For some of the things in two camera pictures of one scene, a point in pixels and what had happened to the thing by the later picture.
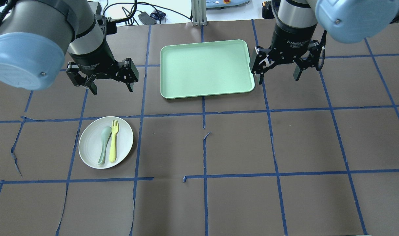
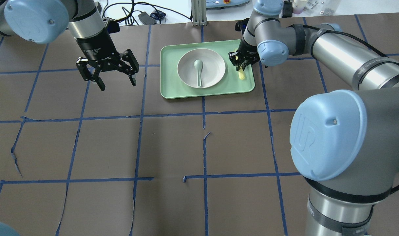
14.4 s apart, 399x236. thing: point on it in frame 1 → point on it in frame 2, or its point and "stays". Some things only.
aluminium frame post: x=199 y=11 stays
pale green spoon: x=105 y=131 → x=198 y=64
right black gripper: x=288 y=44 → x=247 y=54
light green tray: x=205 y=68 stays
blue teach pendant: x=210 y=4 stays
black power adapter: x=146 y=19 stays
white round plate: x=90 y=141 → x=214 y=69
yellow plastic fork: x=115 y=127 → x=241 y=73
